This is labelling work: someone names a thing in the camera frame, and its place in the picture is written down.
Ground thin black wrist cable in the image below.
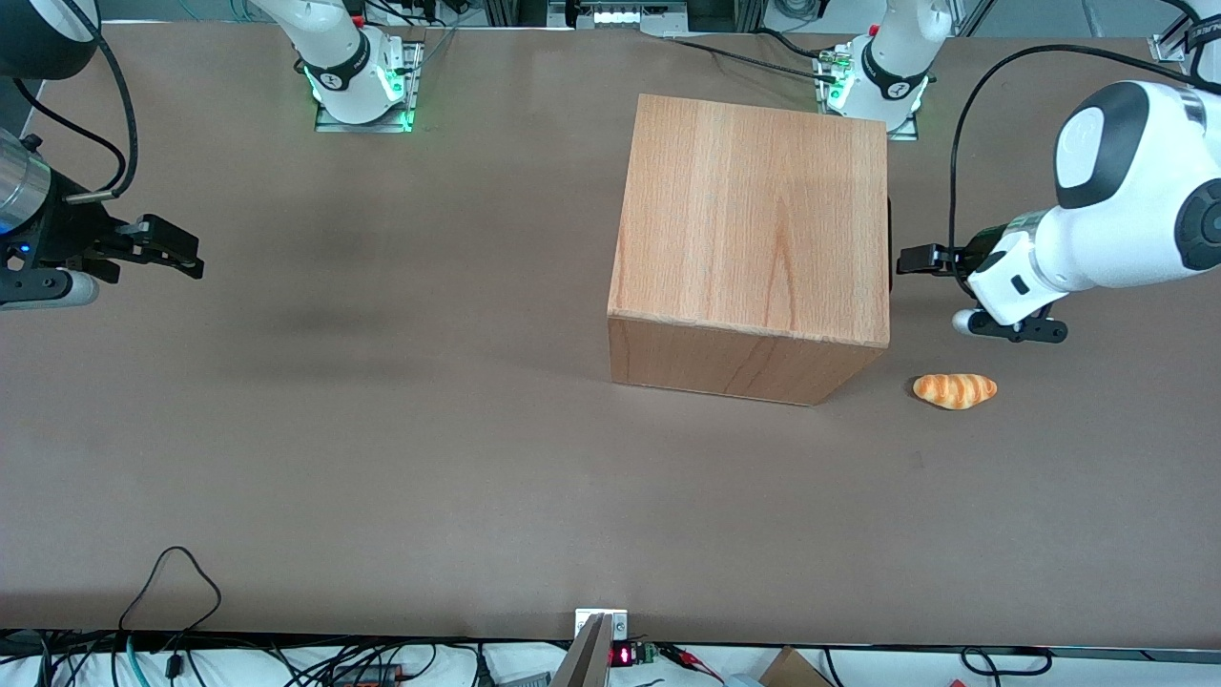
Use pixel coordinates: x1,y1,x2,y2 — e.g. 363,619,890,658
11,78,128,163

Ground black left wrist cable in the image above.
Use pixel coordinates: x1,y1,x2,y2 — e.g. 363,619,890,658
948,43,1194,293

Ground red clip leads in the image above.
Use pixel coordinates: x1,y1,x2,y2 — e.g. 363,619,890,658
657,643,728,681

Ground black flat-looped cable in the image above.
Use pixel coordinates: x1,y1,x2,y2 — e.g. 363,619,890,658
958,646,1056,677

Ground short black table cable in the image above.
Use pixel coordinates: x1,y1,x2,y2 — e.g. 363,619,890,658
753,28,851,61

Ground striped toy bread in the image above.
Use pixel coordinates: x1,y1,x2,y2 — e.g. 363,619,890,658
912,372,999,411

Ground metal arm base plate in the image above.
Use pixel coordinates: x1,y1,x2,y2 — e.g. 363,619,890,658
812,52,922,143
314,38,426,134

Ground tangled black cables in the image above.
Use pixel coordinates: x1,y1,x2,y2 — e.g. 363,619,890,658
0,630,573,687

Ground aluminium profile bar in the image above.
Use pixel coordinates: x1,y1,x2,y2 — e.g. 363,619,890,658
1149,0,1221,64

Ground long black table cable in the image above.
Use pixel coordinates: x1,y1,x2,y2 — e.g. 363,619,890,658
662,34,846,84

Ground brown cardboard piece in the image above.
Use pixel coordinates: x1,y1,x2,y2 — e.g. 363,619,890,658
757,646,837,687

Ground white power strip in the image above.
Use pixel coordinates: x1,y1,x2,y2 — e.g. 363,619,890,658
570,0,699,31

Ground tan wooden beam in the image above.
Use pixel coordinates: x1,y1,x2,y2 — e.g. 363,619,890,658
548,613,612,687

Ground small metal bracket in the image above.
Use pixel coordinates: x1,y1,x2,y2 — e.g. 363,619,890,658
573,608,630,641

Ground orange black device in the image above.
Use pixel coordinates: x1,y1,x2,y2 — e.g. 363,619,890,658
328,662,404,687

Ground thick black wrist cable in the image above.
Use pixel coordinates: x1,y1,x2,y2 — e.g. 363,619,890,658
63,0,141,204

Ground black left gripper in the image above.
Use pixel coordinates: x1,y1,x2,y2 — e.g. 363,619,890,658
896,222,1015,281

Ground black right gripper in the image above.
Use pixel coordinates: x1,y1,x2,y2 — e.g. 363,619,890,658
0,175,206,287

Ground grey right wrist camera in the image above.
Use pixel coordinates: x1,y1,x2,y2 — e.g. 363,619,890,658
0,269,100,309

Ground wooden drawer cabinet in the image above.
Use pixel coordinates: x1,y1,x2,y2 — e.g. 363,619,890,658
607,93,892,407

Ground thin black looped cable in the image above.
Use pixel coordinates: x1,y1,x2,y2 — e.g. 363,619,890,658
118,546,223,661

